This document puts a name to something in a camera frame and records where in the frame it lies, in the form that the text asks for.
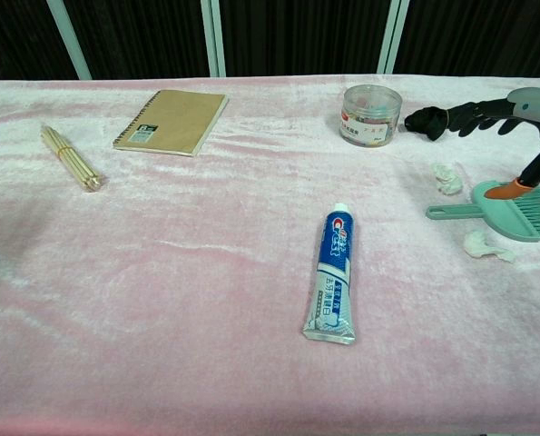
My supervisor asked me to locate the pale green frame post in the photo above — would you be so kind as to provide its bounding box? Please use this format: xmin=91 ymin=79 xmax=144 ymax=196
xmin=201 ymin=0 xmax=228 ymax=78
xmin=46 ymin=0 xmax=93 ymax=81
xmin=377 ymin=0 xmax=410 ymax=75

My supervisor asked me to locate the brown spiral notebook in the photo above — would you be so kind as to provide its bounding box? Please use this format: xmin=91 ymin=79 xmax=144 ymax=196
xmin=112 ymin=89 xmax=230 ymax=158

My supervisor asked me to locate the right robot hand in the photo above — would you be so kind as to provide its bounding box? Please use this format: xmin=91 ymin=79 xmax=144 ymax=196
xmin=448 ymin=87 xmax=540 ymax=201

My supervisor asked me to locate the clear jar of coloured clips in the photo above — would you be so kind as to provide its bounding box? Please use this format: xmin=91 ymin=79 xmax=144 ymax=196
xmin=339 ymin=84 xmax=403 ymax=148

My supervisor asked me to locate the blue white toothpaste tube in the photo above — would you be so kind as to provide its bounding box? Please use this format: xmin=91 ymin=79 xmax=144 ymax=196
xmin=301 ymin=203 xmax=358 ymax=345

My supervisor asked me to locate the bundle of wooden sticks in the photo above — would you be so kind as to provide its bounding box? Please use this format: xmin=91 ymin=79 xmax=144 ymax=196
xmin=40 ymin=124 xmax=103 ymax=193

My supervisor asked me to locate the black rolled sock bundle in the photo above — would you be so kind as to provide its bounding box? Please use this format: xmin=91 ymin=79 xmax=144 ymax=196
xmin=404 ymin=106 xmax=456 ymax=143

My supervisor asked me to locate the black pleated curtain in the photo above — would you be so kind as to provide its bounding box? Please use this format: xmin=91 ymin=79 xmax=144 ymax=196
xmin=0 ymin=0 xmax=540 ymax=83

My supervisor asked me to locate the pink plush table cloth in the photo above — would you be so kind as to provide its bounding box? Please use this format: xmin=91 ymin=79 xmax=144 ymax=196
xmin=0 ymin=74 xmax=540 ymax=436

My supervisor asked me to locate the teal plastic dustpan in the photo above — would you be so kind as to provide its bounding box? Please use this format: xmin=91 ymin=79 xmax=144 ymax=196
xmin=425 ymin=179 xmax=540 ymax=244

